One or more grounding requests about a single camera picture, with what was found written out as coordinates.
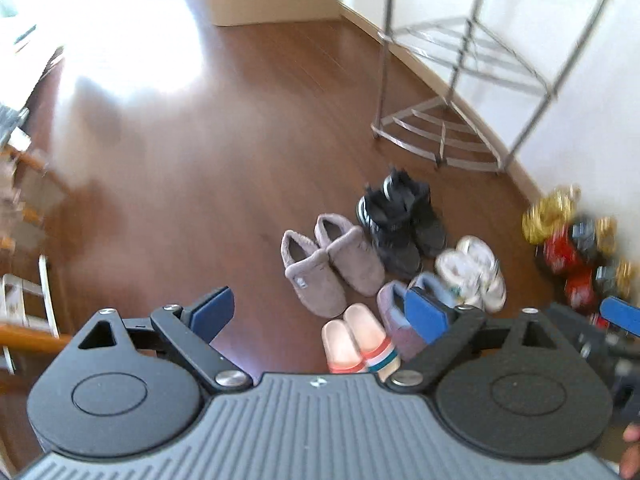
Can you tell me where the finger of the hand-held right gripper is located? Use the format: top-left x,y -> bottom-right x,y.
547,302 -> 608,358
602,296 -> 640,333

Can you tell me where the purple knit boot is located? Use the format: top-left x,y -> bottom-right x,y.
376,281 -> 426,361
407,272 -> 456,311

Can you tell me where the person's right hand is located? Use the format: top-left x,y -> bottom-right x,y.
620,422 -> 640,478

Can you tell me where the yellow cooking oil bottle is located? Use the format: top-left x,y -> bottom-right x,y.
522,186 -> 582,245

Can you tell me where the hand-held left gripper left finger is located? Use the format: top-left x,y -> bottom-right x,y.
75,286 -> 253,392

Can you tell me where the metal corner rack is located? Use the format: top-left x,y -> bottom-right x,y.
370,0 -> 618,173

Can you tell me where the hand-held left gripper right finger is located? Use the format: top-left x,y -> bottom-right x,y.
387,288 -> 576,392

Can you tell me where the pink striped slide sandal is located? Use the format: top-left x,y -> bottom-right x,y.
321,319 -> 371,375
344,304 -> 401,381

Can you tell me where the black sneaker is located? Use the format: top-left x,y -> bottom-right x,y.
356,190 -> 423,273
385,167 -> 448,258

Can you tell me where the white-topped wooden table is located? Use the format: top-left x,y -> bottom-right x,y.
0,322 -> 73,356

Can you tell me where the white sneaker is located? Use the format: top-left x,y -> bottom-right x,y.
434,250 -> 486,311
457,236 -> 507,311

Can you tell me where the grey plush slipper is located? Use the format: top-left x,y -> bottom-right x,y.
314,214 -> 386,297
281,230 -> 348,318

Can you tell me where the dark red-labelled soda bottle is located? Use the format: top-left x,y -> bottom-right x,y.
542,220 -> 601,311

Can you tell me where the white step stool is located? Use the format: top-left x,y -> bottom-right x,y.
0,255 -> 61,336

